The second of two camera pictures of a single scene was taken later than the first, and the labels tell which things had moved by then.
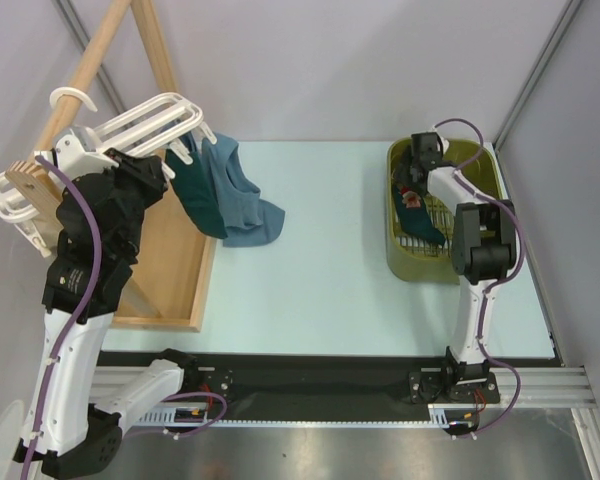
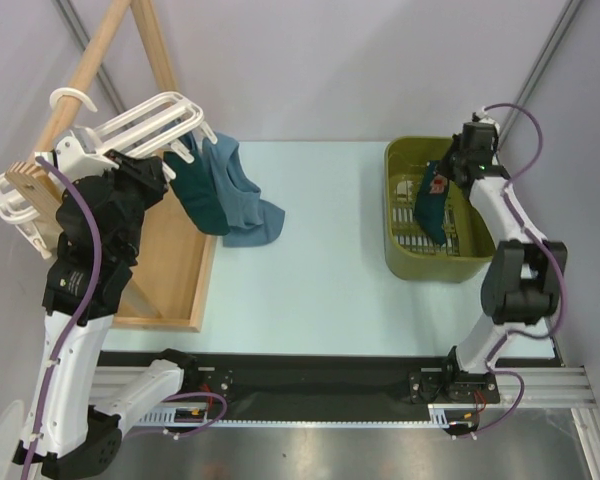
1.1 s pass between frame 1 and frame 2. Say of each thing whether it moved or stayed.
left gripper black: stayed
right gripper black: moved
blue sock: stayed
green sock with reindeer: moved
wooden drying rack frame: stayed
